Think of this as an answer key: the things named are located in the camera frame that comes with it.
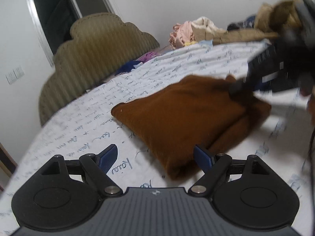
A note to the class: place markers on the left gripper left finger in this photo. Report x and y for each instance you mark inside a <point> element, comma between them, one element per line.
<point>106,158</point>

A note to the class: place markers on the dark window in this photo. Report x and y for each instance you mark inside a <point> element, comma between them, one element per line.
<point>54,18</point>

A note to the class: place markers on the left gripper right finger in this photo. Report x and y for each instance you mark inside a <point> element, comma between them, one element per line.
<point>203,158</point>

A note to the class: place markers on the pink garment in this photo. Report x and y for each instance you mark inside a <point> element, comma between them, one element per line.
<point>181,34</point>

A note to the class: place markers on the tan fur-trimmed coat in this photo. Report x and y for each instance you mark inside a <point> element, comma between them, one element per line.
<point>270,22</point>

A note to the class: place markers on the light blue garment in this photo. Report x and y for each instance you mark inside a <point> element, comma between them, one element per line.
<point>206,42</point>

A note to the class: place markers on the navy blue garment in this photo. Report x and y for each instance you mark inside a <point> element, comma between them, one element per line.
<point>128,67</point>

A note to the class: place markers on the olive scalloped headboard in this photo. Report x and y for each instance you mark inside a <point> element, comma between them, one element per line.
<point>100,44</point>

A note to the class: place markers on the white wall switch panel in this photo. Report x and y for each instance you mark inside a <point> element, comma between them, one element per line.
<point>14,75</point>

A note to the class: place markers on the purple garment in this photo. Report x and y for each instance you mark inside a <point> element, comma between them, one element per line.
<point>148,56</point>

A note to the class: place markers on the brown knit garment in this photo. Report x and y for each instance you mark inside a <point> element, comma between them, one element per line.
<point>195,110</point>

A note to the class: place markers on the cream fluffy garment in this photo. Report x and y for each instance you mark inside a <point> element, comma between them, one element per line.
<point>204,29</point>

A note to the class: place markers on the white script-print bed sheet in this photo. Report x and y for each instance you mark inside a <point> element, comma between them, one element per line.
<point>87,126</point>

